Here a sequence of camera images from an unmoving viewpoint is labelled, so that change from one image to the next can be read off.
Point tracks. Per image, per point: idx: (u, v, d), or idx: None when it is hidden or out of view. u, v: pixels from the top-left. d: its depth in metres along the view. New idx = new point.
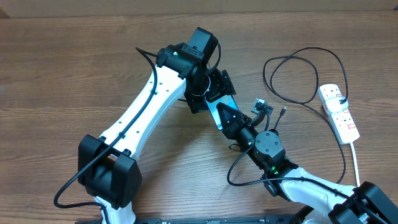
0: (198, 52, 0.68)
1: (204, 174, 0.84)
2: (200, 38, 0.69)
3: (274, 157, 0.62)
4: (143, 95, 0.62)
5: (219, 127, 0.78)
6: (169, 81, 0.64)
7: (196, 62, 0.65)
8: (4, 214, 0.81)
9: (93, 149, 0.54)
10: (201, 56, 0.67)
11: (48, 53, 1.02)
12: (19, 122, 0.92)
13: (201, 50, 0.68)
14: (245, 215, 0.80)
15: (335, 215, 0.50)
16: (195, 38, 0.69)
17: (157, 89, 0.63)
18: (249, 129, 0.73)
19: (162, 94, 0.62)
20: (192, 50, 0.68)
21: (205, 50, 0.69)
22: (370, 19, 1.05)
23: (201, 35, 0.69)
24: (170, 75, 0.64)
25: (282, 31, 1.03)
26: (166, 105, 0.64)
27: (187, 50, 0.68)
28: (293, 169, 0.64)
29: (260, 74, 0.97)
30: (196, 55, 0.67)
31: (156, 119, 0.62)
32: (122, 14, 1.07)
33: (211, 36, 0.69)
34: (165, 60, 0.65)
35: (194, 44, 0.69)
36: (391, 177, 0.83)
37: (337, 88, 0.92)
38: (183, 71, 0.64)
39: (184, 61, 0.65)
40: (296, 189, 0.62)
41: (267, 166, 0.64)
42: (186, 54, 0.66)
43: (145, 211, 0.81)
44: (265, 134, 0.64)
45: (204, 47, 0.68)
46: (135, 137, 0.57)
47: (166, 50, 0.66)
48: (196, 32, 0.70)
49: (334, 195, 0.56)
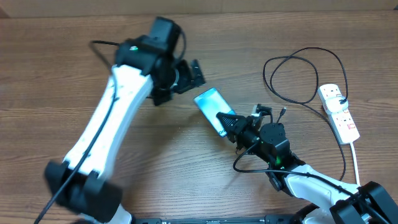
0: (160, 42, 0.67)
1: (204, 174, 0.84)
2: (161, 27, 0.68)
3: (278, 147, 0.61)
4: (104, 104, 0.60)
5: (221, 133, 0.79)
6: (131, 82, 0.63)
7: (159, 53, 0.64)
8: (4, 214, 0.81)
9: (59, 177, 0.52)
10: (165, 46, 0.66)
11: (47, 53, 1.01)
12: (19, 122, 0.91)
13: (163, 40, 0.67)
14: (245, 215, 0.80)
15: (336, 209, 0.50)
16: (156, 27, 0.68)
17: (119, 93, 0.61)
18: (250, 129, 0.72)
19: (125, 98, 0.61)
20: (153, 40, 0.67)
21: (169, 39, 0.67)
22: (369, 19, 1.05)
23: (162, 24, 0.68)
24: (132, 76, 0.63)
25: (282, 31, 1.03)
26: (133, 107, 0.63)
27: (148, 42, 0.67)
28: (300, 165, 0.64)
29: (260, 74, 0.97)
30: (160, 45, 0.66)
31: (124, 124, 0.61)
32: (122, 14, 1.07)
33: (172, 24, 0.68)
34: (124, 56, 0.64)
35: (155, 34, 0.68)
36: (391, 177, 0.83)
37: (336, 88, 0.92)
38: (146, 66, 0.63)
39: (146, 54, 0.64)
40: (300, 184, 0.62)
41: (272, 157, 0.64)
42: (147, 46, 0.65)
43: (145, 211, 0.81)
44: (272, 126, 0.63)
45: (168, 37, 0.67)
46: (102, 151, 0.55)
47: (126, 44, 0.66)
48: (157, 21, 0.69)
49: (339, 191, 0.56)
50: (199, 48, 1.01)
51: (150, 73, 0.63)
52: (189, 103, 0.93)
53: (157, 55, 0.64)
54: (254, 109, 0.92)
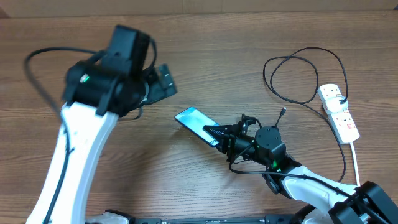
0: (122, 60, 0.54)
1: (204, 175, 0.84)
2: (123, 39, 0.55)
3: (275, 152, 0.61)
4: (58, 157, 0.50)
5: (213, 143, 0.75)
6: (85, 126, 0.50)
7: (119, 79, 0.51)
8: (4, 214, 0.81)
9: None
10: (129, 65, 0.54)
11: (47, 54, 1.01)
12: (19, 122, 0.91)
13: (127, 56, 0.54)
14: (245, 215, 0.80)
15: (335, 212, 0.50)
16: (116, 40, 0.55)
17: (73, 142, 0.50)
18: (241, 137, 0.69)
19: (80, 148, 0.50)
20: (114, 58, 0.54)
21: (132, 54, 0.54)
22: (370, 19, 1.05)
23: (123, 35, 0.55)
24: (86, 119, 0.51)
25: (282, 30, 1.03)
26: (94, 153, 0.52)
27: (107, 60, 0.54)
28: (295, 167, 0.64)
29: (260, 74, 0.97)
30: (122, 65, 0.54)
31: (87, 173, 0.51)
32: (121, 14, 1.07)
33: (136, 33, 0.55)
34: (74, 88, 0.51)
35: (115, 49, 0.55)
36: (391, 178, 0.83)
37: (336, 88, 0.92)
38: (102, 100, 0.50)
39: (102, 81, 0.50)
40: (298, 187, 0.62)
41: (268, 162, 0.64)
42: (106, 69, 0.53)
43: (145, 211, 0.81)
44: (266, 129, 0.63)
45: (131, 50, 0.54)
46: (63, 217, 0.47)
47: (76, 68, 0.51)
48: (116, 30, 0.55)
49: (336, 193, 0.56)
50: (199, 48, 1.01)
51: (110, 105, 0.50)
52: (189, 103, 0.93)
53: (114, 83, 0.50)
54: (254, 109, 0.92)
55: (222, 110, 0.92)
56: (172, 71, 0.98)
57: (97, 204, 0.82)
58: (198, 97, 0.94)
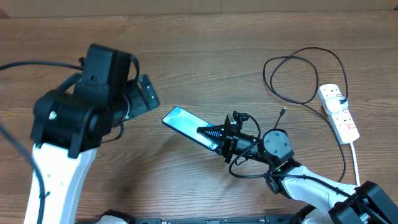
0: (99, 84, 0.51)
1: (204, 175, 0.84)
2: (99, 61, 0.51)
3: (282, 158, 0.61)
4: (35, 200, 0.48)
5: (212, 146, 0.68)
6: (58, 168, 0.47)
7: (93, 110, 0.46)
8: (4, 213, 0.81)
9: None
10: (106, 89, 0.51)
11: (47, 54, 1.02)
12: (19, 122, 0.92)
13: (103, 79, 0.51)
14: (245, 215, 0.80)
15: (335, 212, 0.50)
16: (92, 61, 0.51)
17: (48, 186, 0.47)
18: (241, 136, 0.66)
19: (56, 190, 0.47)
20: (89, 83, 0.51)
21: (110, 77, 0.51)
22: (369, 19, 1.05)
23: (99, 55, 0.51)
24: (60, 160, 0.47)
25: (282, 31, 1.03)
26: (74, 191, 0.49)
27: (83, 85, 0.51)
28: (295, 167, 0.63)
29: (260, 74, 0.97)
30: (99, 90, 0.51)
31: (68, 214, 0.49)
32: (122, 14, 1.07)
33: (113, 53, 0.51)
34: (44, 124, 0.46)
35: (91, 71, 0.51)
36: (391, 178, 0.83)
37: (336, 88, 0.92)
38: (74, 139, 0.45)
39: (73, 114, 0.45)
40: (298, 187, 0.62)
41: (273, 165, 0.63)
42: (81, 96, 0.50)
43: (145, 211, 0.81)
44: (275, 134, 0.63)
45: (108, 73, 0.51)
46: None
47: (45, 99, 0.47)
48: (91, 50, 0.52)
49: (336, 193, 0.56)
50: (199, 49, 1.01)
51: (84, 142, 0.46)
52: (189, 103, 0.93)
53: (87, 117, 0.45)
54: (254, 109, 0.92)
55: (222, 110, 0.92)
56: (172, 71, 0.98)
57: (97, 204, 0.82)
58: (198, 97, 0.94)
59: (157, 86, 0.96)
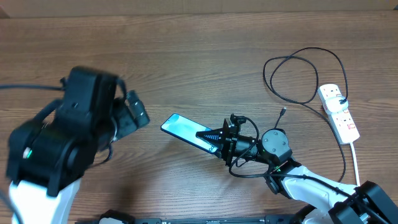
0: (80, 112, 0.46)
1: (204, 175, 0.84)
2: (82, 86, 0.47)
3: (281, 157, 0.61)
4: None
5: (212, 149, 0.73)
6: (37, 212, 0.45)
7: (73, 142, 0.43)
8: (4, 213, 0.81)
9: None
10: (87, 116, 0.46)
11: (48, 54, 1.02)
12: (20, 122, 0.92)
13: (84, 106, 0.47)
14: (245, 215, 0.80)
15: (335, 212, 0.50)
16: (74, 86, 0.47)
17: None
18: (240, 138, 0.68)
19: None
20: (70, 110, 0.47)
21: (92, 104, 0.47)
22: (370, 18, 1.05)
23: (81, 81, 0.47)
24: (37, 202, 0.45)
25: (282, 31, 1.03)
26: None
27: (62, 113, 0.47)
28: (295, 167, 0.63)
29: (260, 74, 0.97)
30: (79, 118, 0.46)
31: None
32: (122, 14, 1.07)
33: (96, 78, 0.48)
34: (18, 163, 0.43)
35: (71, 98, 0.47)
36: (390, 177, 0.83)
37: (336, 88, 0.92)
38: (52, 176, 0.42)
39: (51, 148, 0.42)
40: (298, 186, 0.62)
41: (272, 165, 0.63)
42: (62, 125, 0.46)
43: (145, 211, 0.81)
44: (273, 134, 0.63)
45: (91, 98, 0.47)
46: None
47: (21, 130, 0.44)
48: (73, 74, 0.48)
49: (336, 193, 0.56)
50: (199, 49, 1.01)
51: (62, 181, 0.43)
52: (189, 103, 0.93)
53: (68, 149, 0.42)
54: (254, 109, 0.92)
55: (222, 111, 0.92)
56: (172, 71, 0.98)
57: (97, 204, 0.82)
58: (198, 97, 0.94)
59: (157, 86, 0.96)
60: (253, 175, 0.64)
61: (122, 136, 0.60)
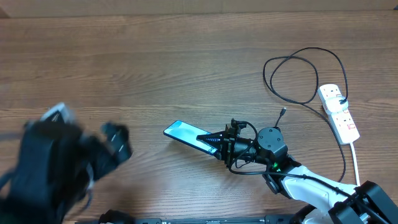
0: (39, 185, 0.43)
1: (204, 175, 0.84)
2: (36, 160, 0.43)
3: (277, 153, 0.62)
4: None
5: (212, 150, 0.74)
6: None
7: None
8: None
9: None
10: (46, 193, 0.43)
11: (47, 54, 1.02)
12: (20, 122, 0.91)
13: (43, 180, 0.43)
14: (245, 215, 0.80)
15: (335, 212, 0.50)
16: (27, 158, 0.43)
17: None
18: (239, 139, 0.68)
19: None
20: (25, 186, 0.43)
21: (49, 175, 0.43)
22: (370, 18, 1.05)
23: (32, 150, 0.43)
24: None
25: (282, 30, 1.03)
26: None
27: (17, 189, 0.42)
28: (295, 167, 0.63)
29: (260, 74, 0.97)
30: (36, 198, 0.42)
31: None
32: (122, 14, 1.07)
33: (53, 143, 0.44)
34: None
35: (26, 172, 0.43)
36: (391, 178, 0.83)
37: (336, 88, 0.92)
38: None
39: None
40: (298, 186, 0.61)
41: (269, 163, 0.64)
42: (17, 200, 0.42)
43: (145, 211, 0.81)
44: (268, 130, 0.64)
45: (46, 171, 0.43)
46: None
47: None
48: (25, 142, 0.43)
49: (336, 193, 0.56)
50: (199, 48, 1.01)
51: None
52: (189, 103, 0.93)
53: None
54: (254, 109, 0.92)
55: (222, 111, 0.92)
56: (172, 71, 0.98)
57: (97, 204, 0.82)
58: (198, 97, 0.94)
59: (157, 86, 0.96)
60: (254, 173, 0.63)
61: (103, 172, 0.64)
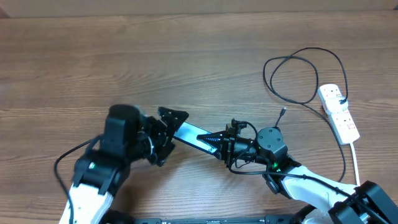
0: (117, 145, 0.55)
1: (204, 174, 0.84)
2: (115, 129, 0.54)
3: (277, 154, 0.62)
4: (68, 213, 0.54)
5: (212, 150, 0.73)
6: (89, 203, 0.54)
7: (119, 167, 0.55)
8: (4, 214, 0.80)
9: (99, 180, 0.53)
10: (124, 145, 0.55)
11: (48, 54, 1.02)
12: (20, 122, 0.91)
13: (119, 142, 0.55)
14: (245, 215, 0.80)
15: (335, 212, 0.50)
16: (109, 129, 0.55)
17: (74, 216, 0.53)
18: (239, 139, 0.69)
19: (83, 219, 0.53)
20: (110, 144, 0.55)
21: (126, 136, 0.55)
22: (369, 19, 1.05)
23: (115, 124, 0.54)
24: (91, 196, 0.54)
25: (282, 30, 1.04)
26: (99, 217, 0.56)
27: (105, 145, 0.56)
28: (295, 167, 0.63)
29: (260, 74, 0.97)
30: (116, 150, 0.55)
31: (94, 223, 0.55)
32: (122, 14, 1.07)
33: (126, 121, 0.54)
34: (83, 172, 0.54)
35: (109, 135, 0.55)
36: (391, 178, 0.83)
37: (337, 88, 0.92)
38: (104, 185, 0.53)
39: (104, 171, 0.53)
40: (298, 186, 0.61)
41: (269, 163, 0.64)
42: (101, 168, 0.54)
43: (144, 211, 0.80)
44: (268, 131, 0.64)
45: (123, 136, 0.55)
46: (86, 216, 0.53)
47: (82, 162, 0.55)
48: (109, 120, 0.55)
49: (336, 193, 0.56)
50: (199, 48, 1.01)
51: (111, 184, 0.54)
52: (189, 103, 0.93)
53: (115, 171, 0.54)
54: (254, 109, 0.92)
55: (222, 111, 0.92)
56: (172, 71, 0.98)
57: None
58: (198, 97, 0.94)
59: (157, 86, 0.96)
60: (254, 173, 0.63)
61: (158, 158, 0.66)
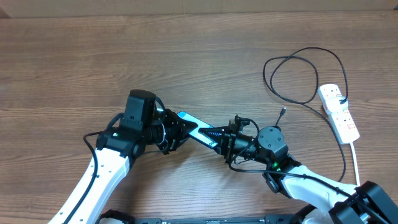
0: (135, 122, 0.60)
1: (204, 174, 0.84)
2: (135, 106, 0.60)
3: (277, 152, 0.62)
4: (86, 176, 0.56)
5: (212, 144, 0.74)
6: (112, 161, 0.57)
7: (137, 139, 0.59)
8: (4, 214, 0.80)
9: (119, 146, 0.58)
10: (142, 122, 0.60)
11: (47, 54, 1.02)
12: (19, 122, 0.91)
13: (138, 118, 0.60)
14: (245, 215, 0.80)
15: (335, 212, 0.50)
16: (129, 106, 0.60)
17: (97, 172, 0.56)
18: (240, 136, 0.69)
19: (104, 177, 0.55)
20: (130, 119, 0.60)
21: (144, 114, 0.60)
22: (369, 18, 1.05)
23: (135, 102, 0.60)
24: (114, 157, 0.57)
25: (282, 30, 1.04)
26: (113, 185, 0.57)
27: (125, 121, 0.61)
28: (295, 167, 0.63)
29: (260, 74, 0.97)
30: (135, 126, 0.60)
31: (108, 190, 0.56)
32: (122, 14, 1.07)
33: (144, 99, 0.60)
34: (106, 139, 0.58)
35: (130, 112, 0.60)
36: (391, 177, 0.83)
37: (336, 88, 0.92)
38: (125, 150, 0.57)
39: (124, 142, 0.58)
40: (298, 186, 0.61)
41: (269, 162, 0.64)
42: (122, 137, 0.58)
43: (144, 211, 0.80)
44: (269, 130, 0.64)
45: (142, 113, 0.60)
46: (107, 175, 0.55)
47: (105, 132, 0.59)
48: (129, 99, 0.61)
49: (336, 193, 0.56)
50: (199, 48, 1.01)
51: (131, 152, 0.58)
52: (189, 103, 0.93)
53: (134, 141, 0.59)
54: (253, 109, 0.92)
55: (222, 111, 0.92)
56: (172, 71, 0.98)
57: None
58: (198, 97, 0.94)
59: (157, 86, 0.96)
60: (255, 170, 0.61)
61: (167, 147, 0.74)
